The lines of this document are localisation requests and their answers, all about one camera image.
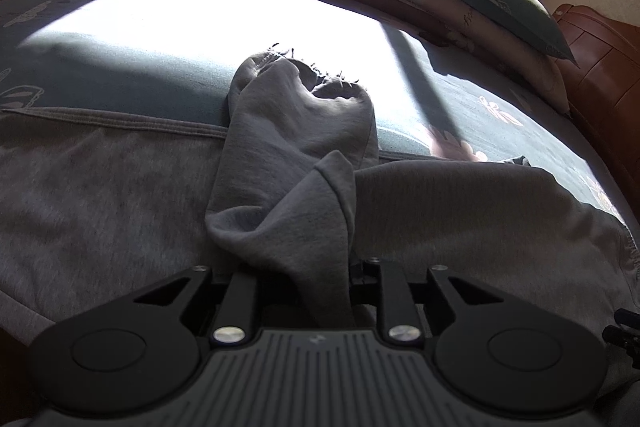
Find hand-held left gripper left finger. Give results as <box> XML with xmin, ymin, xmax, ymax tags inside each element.
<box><xmin>132</xmin><ymin>264</ymin><xmax>261</xmax><ymax>349</ymax></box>

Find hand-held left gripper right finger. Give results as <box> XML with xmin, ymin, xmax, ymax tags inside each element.
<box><xmin>350</xmin><ymin>258</ymin><xmax>506</xmax><ymax>348</ymax></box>

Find grey sweatpants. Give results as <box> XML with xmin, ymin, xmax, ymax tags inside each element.
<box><xmin>0</xmin><ymin>49</ymin><xmax>640</xmax><ymax>427</ymax></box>

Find brown wooden headboard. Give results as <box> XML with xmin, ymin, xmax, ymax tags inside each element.
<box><xmin>550</xmin><ymin>3</ymin><xmax>640</xmax><ymax>218</ymax></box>

